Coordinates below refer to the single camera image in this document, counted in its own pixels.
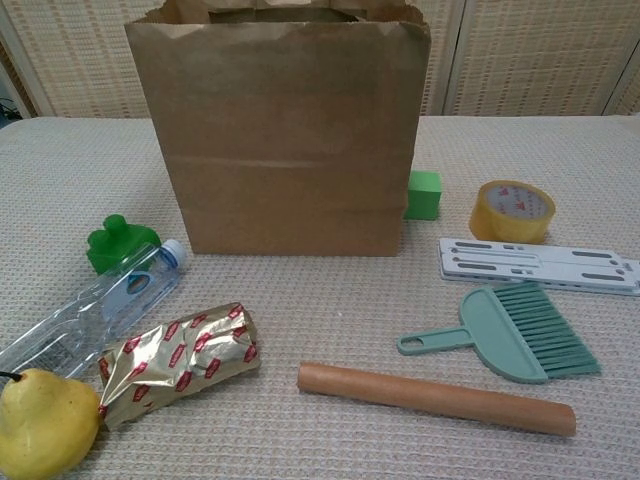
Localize gold foil snack packet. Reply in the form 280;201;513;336
97;301;262;432

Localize wooden rolling pin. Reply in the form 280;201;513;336
297;362;578;438

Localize beige woven tablecloth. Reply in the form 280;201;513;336
0;115;640;480

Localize brown paper bag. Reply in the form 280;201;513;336
123;0;432;259

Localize woven folding screen panel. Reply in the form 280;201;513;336
0;0;169;120
427;0;469;117
602;0;640;117
452;0;626;117

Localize green toy building brick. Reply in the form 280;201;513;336
85;213;162;275

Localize clear plastic water bottle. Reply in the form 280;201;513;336
0;238;189;381

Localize green foam cube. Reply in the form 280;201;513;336
402;170;444;221

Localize yellow pear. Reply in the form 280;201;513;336
0;368;103;480

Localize white folding laptop stand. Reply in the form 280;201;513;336
438;237;640;297

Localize teal dustpan brush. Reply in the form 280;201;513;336
397;282;603;385

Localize teal hand brush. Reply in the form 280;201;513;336
492;282;603;379

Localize clear packing tape roll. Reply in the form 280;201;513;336
468;179;557;245

